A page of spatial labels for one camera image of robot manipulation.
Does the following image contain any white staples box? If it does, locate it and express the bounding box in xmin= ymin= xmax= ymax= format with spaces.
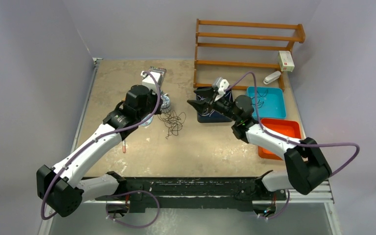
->
xmin=278 ymin=50 xmax=295 ymax=72

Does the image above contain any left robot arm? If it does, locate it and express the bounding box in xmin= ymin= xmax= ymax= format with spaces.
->
xmin=36 ymin=85 xmax=162 ymax=220

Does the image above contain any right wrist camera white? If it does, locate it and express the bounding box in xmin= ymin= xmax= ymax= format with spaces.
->
xmin=212 ymin=77 xmax=230 ymax=96

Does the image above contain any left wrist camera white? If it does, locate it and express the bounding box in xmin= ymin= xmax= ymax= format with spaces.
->
xmin=141 ymin=71 xmax=164 ymax=93

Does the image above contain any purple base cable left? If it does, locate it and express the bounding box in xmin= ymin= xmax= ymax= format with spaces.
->
xmin=105 ymin=189 xmax=161 ymax=229

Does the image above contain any orange tray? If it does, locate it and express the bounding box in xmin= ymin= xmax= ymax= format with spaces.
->
xmin=258 ymin=118 xmax=302 ymax=161

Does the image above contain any marker pen pack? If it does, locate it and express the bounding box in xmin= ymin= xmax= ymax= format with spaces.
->
xmin=149 ymin=67 xmax=167 ymax=79

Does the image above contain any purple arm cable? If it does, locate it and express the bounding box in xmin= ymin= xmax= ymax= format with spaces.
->
xmin=41 ymin=70 xmax=162 ymax=221
xmin=225 ymin=71 xmax=360 ymax=178

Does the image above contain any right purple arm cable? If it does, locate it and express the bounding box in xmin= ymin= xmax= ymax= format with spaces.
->
xmin=225 ymin=71 xmax=360 ymax=178

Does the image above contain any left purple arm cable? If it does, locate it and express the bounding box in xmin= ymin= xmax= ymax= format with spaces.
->
xmin=41 ymin=70 xmax=162 ymax=221

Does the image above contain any red pen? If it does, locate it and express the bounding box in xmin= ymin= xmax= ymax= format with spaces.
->
xmin=122 ymin=140 xmax=127 ymax=154

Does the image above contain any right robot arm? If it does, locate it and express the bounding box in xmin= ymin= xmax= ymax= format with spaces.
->
xmin=187 ymin=87 xmax=332 ymax=199

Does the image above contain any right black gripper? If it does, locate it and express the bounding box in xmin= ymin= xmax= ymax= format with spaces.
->
xmin=187 ymin=86 xmax=240 ymax=122

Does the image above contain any dark blue tray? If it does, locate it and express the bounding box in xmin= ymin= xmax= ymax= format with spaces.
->
xmin=194 ymin=87 xmax=234 ymax=123

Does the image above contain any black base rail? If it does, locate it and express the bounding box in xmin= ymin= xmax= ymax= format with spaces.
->
xmin=96 ymin=177 xmax=287 ymax=214

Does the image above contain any wooden rack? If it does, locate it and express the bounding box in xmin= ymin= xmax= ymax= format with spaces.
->
xmin=193 ymin=19 xmax=306 ymax=91

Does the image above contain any cleaning gel jar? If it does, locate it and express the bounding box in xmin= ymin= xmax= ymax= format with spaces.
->
xmin=161 ymin=94 xmax=171 ymax=113

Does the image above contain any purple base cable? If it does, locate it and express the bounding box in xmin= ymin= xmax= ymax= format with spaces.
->
xmin=105 ymin=189 xmax=161 ymax=229
xmin=258 ymin=191 xmax=291 ymax=221

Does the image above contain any thin black cable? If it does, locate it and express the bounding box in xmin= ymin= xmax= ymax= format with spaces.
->
xmin=252 ymin=89 xmax=270 ymax=109

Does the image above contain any light blue tray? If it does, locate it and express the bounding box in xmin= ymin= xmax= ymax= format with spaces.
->
xmin=246 ymin=87 xmax=287 ymax=119

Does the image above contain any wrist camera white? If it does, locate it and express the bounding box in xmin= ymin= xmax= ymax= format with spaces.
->
xmin=212 ymin=77 xmax=230 ymax=96
xmin=141 ymin=71 xmax=164 ymax=93

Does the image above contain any brown cable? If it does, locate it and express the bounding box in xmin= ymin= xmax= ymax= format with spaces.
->
xmin=157 ymin=109 xmax=188 ymax=140

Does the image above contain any white stapler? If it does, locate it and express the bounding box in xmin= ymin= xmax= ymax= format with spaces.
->
xmin=263 ymin=70 xmax=282 ymax=85

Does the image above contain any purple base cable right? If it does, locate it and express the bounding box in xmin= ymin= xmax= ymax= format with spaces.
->
xmin=258 ymin=191 xmax=291 ymax=221

